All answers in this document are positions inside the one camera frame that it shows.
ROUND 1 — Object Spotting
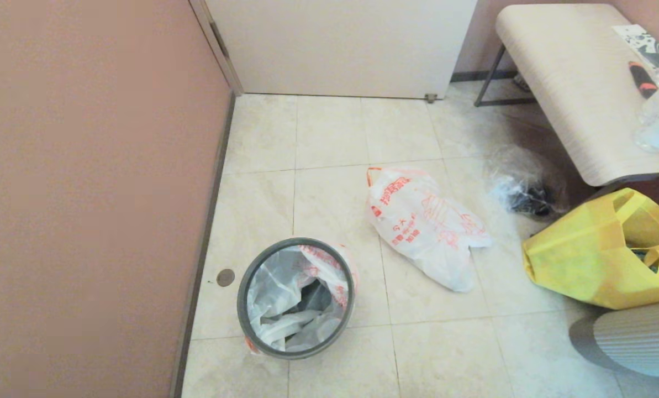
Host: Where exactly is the yellow fabric tote bag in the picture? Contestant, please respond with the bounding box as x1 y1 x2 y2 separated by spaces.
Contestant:
522 188 659 310

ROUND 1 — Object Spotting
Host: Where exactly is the beige door frame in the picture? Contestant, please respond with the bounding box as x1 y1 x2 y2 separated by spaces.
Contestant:
189 0 245 96

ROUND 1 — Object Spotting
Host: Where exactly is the white door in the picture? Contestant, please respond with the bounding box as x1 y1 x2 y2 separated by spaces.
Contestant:
205 0 478 101

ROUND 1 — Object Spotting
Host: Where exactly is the beige wooden table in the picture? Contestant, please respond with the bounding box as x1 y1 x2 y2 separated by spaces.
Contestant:
475 3 659 211

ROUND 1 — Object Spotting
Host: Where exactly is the black round trash bin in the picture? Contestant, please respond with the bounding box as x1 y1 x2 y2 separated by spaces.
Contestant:
293 276 335 316

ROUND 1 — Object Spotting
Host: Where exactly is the black white printed leaflet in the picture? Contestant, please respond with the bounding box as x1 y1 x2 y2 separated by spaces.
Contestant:
611 24 659 78

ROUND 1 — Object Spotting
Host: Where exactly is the clear bag with dark contents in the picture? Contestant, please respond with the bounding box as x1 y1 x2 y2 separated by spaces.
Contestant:
483 146 570 220

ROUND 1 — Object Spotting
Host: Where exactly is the grey bin rim ring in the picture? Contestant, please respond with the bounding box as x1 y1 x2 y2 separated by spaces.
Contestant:
236 238 357 360

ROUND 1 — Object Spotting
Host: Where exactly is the black orange tool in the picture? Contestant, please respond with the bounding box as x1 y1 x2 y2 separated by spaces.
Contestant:
628 61 659 100

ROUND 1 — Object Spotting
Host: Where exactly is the white red-printed plastic bag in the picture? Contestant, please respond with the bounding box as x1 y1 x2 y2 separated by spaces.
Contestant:
365 166 494 294

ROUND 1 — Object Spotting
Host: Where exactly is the grey ribbed robot base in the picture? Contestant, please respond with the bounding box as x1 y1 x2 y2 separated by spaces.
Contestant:
568 301 659 379

